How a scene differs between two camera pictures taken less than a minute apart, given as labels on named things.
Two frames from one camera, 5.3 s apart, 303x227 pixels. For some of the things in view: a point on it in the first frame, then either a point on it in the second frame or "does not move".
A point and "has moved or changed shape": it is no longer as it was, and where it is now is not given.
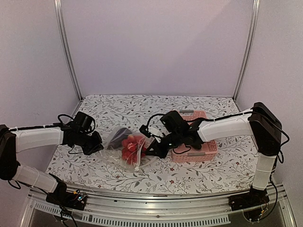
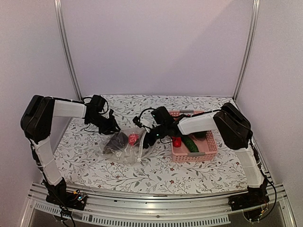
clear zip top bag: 126,150 has moved or changed shape
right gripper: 158,151 -> 149,141
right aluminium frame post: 256,9 does not move
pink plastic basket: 184,152 does not move
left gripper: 97,146 -> 111,127
